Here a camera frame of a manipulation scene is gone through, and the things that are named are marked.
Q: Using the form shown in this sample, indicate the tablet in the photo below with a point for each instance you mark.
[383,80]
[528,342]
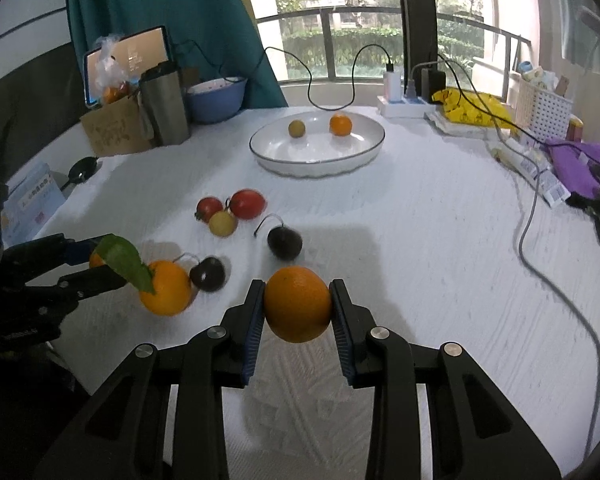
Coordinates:
[142,50]

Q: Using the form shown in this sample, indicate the yellow cloth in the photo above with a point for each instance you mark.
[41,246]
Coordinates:
[475,107]

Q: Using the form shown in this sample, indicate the balcony railing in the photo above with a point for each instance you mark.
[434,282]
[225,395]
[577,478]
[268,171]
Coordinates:
[330,12]

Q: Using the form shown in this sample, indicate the white plastic basket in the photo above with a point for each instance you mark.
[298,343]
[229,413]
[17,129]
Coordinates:
[542,110]

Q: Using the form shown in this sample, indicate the blue bowl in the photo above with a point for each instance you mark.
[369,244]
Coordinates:
[215,102]

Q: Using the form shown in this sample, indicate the clear plastic bag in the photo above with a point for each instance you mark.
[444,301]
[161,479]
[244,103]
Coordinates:
[111,72]

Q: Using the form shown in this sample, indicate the cardboard box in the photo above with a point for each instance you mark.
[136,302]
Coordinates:
[112,127]

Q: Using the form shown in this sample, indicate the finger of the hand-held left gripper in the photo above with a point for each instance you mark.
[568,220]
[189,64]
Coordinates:
[87,285]
[77,252]

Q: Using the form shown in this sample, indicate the black charger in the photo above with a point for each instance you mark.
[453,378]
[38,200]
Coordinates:
[432,84]

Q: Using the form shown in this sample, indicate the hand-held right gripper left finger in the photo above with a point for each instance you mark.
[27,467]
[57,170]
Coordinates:
[250,345]

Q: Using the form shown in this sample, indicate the steel mug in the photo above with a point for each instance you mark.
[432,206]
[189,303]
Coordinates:
[164,107]

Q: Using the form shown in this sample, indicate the white printed tube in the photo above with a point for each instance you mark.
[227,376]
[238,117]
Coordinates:
[535,170]

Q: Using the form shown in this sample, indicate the black round object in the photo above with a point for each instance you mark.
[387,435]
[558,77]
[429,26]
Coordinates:
[82,169]

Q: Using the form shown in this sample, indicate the small orange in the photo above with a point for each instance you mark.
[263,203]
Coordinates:
[340,125]

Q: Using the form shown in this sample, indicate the small red tomato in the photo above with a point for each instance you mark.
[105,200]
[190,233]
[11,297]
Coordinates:
[209,207]

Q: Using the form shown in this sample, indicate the light blue printed box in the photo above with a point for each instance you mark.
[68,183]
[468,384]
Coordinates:
[30,205]

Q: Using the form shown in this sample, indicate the teal curtain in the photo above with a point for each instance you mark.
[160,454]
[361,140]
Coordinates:
[180,10]

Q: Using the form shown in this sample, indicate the dark purple plum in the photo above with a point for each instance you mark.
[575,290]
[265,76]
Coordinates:
[207,273]
[284,243]

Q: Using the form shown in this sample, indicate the orange with green leaf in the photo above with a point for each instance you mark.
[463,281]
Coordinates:
[167,292]

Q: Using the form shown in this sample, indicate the white oval plate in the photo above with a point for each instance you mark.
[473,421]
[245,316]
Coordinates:
[310,157]

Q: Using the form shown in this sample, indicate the white charger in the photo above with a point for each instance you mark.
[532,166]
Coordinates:
[393,85]

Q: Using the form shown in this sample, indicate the large orange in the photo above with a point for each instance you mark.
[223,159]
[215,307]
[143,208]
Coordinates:
[297,306]

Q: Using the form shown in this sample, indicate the purple cloth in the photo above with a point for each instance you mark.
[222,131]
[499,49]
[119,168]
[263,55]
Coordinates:
[587,160]

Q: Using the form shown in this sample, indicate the white flat box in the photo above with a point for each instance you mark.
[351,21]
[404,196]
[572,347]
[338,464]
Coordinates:
[445,122]

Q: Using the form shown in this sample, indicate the dark window frame post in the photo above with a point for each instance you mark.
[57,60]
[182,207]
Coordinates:
[415,10]

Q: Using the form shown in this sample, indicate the olive yellow round fruit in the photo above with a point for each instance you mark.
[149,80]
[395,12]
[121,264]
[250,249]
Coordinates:
[296,128]

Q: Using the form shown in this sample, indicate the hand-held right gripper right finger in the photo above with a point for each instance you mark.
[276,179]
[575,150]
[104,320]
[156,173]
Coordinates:
[343,345]

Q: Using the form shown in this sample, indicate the white power strip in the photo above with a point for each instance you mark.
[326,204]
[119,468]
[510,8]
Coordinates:
[405,106]

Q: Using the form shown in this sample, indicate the large red tomato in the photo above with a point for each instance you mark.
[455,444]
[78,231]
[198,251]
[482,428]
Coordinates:
[247,204]

